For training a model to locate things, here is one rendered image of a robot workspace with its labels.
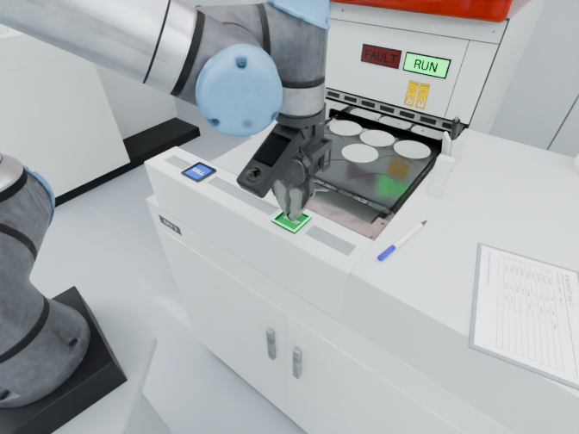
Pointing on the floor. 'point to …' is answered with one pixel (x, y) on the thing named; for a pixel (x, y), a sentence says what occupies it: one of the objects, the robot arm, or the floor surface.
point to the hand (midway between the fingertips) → (289, 216)
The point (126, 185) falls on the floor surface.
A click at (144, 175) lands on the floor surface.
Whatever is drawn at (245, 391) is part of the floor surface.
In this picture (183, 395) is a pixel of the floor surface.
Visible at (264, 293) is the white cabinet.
